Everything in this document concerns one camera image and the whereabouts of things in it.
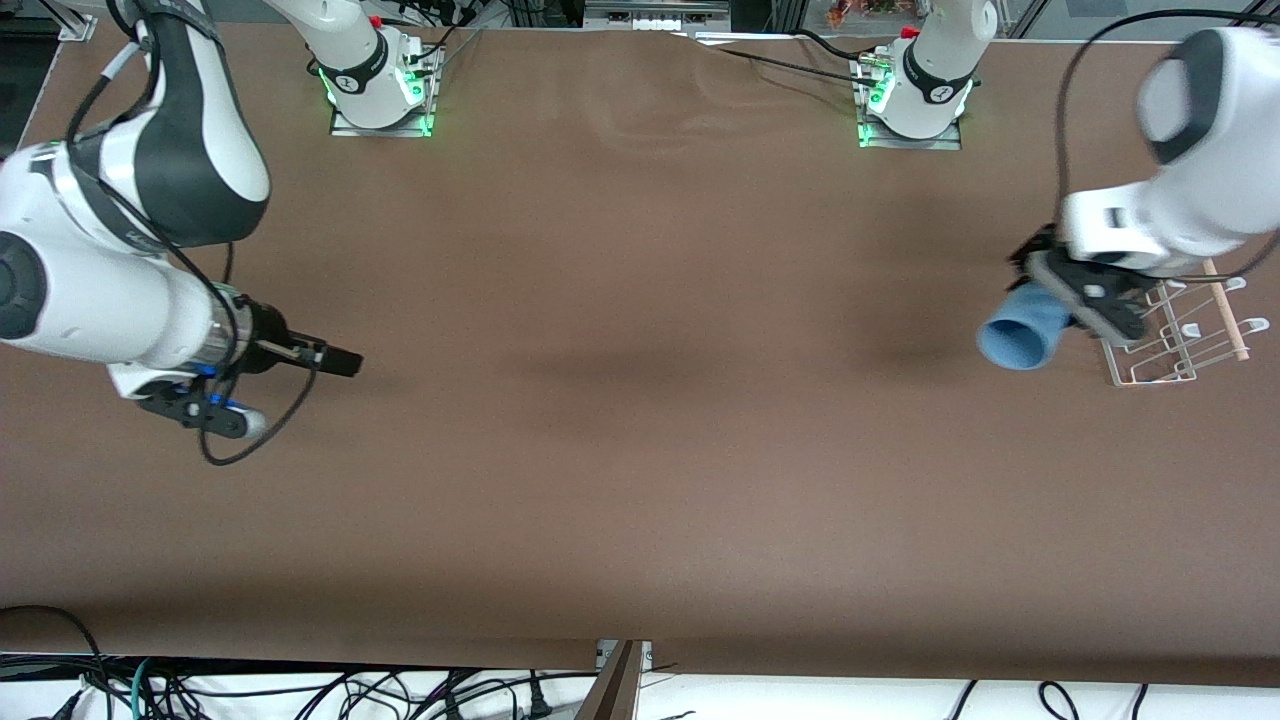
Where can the aluminium frame corner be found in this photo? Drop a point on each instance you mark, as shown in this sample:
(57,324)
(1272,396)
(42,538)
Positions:
(75,28)

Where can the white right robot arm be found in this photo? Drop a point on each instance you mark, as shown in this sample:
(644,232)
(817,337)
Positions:
(190,150)

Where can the aluminium frame post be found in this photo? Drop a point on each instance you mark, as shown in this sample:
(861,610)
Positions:
(615,690)

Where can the brown table cover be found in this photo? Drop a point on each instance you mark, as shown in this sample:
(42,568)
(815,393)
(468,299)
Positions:
(640,450)

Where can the orange green background clutter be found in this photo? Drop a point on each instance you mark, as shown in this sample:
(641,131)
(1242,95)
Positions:
(850,10)

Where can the white power strip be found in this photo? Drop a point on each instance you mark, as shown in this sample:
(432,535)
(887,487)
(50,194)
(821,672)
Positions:
(655,20)

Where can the blue plastic cup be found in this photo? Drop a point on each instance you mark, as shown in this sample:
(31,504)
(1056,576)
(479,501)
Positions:
(1020,335)

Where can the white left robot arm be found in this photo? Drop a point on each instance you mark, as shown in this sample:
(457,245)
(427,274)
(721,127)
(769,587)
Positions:
(1180,215)

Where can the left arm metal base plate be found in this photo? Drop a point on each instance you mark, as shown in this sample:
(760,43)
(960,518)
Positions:
(945,143)

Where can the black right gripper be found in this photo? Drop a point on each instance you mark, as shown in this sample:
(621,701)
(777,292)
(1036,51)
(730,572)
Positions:
(266,331)

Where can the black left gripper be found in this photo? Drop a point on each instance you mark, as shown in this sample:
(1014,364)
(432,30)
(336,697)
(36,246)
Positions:
(1029,251)

